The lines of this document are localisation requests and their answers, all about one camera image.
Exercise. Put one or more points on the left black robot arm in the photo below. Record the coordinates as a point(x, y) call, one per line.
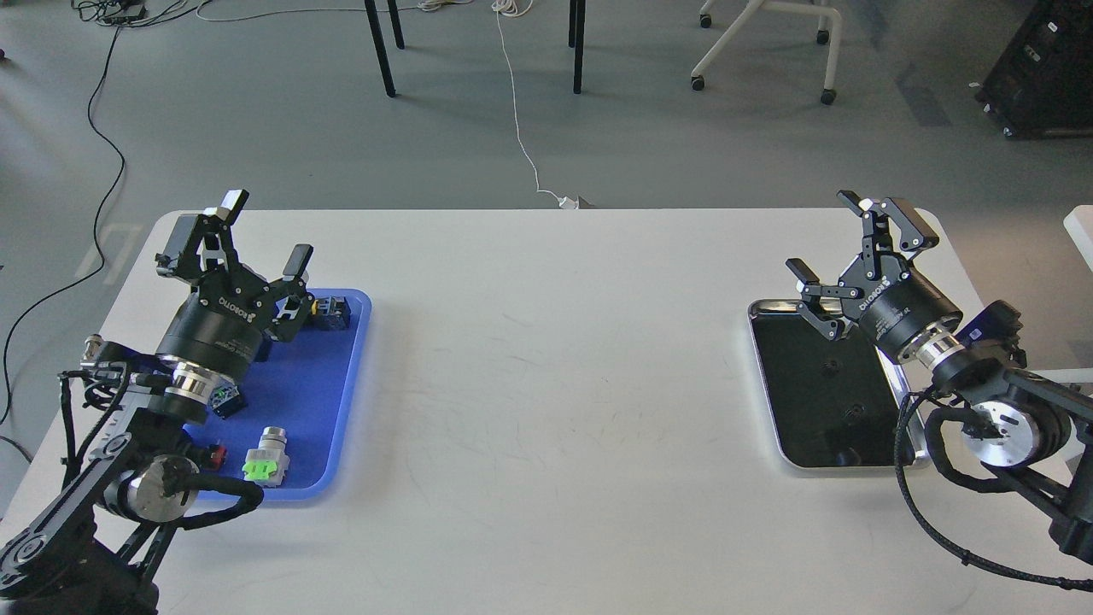
point(96, 548)

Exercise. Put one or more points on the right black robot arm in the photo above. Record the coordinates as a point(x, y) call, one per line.
point(996, 427)

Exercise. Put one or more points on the white object at edge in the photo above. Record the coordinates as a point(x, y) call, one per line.
point(1078, 225)

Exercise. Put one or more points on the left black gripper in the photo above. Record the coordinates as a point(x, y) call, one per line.
point(221, 324)

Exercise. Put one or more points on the small black contact block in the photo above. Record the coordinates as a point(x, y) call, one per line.
point(227, 401)

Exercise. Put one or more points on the black equipment case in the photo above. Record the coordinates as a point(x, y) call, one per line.
point(1040, 85)

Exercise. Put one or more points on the green silver push button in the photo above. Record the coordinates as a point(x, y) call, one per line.
point(268, 463)

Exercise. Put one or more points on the yellow black selector switch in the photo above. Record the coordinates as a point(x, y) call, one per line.
point(330, 313)

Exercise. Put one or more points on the silver metal tray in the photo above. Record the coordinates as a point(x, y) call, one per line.
point(833, 404)

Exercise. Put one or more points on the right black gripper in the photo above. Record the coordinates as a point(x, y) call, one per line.
point(901, 312)

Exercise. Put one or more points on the blue plastic tray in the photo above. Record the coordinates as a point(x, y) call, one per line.
point(306, 387)

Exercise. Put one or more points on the red black push button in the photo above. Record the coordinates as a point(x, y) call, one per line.
point(213, 457)

